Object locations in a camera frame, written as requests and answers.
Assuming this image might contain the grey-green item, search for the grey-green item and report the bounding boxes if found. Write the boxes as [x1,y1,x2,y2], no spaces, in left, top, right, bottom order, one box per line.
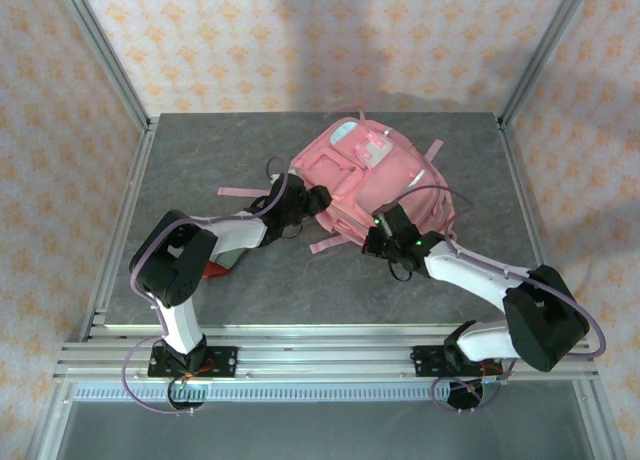
[212,247,247,271]

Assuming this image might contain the pink backpack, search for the pink backpack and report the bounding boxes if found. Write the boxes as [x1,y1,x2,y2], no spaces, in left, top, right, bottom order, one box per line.
[217,107,474,255]

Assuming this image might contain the red item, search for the red item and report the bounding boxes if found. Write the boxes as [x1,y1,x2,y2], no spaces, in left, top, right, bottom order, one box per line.
[200,260,232,281]

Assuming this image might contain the small circuit board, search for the small circuit board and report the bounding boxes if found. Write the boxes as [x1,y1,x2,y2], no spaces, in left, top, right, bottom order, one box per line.
[479,374,509,401]
[167,374,211,414]

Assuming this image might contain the orange patterned backdrop cloth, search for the orange patterned backdrop cloth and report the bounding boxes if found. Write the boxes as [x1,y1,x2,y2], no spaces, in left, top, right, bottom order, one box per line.
[0,0,640,460]

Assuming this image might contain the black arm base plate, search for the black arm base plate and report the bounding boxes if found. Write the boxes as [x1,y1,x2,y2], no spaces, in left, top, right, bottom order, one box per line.
[147,346,239,380]
[410,344,501,380]

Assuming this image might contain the aluminium side rail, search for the aluminium side rail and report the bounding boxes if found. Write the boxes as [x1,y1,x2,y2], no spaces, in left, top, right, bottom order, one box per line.
[79,117,160,342]
[496,117,569,339]

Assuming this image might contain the aluminium cross rail beam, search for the aluminium cross rail beam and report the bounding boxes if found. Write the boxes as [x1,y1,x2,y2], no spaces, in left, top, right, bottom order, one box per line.
[52,337,599,381]

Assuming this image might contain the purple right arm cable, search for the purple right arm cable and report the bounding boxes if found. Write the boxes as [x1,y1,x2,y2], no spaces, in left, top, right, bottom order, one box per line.
[394,184,609,416]

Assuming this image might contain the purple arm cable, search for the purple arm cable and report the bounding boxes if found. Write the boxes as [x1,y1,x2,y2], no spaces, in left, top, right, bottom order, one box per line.
[122,157,301,416]
[394,184,609,416]

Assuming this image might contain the grey slotted cable duct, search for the grey slotted cable duct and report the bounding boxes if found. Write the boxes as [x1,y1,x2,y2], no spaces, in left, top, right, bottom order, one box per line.
[72,382,581,402]

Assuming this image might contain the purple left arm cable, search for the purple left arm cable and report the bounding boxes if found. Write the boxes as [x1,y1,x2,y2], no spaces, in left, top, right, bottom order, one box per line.
[122,157,301,416]

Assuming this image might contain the aluminium upright post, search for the aluminium upright post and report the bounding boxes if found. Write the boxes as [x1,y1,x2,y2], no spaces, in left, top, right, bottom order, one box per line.
[499,0,596,126]
[52,0,151,131]

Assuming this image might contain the aluminium lower frame leg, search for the aluminium lower frame leg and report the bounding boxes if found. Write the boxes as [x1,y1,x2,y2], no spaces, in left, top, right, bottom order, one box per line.
[27,379,76,460]
[574,379,619,460]

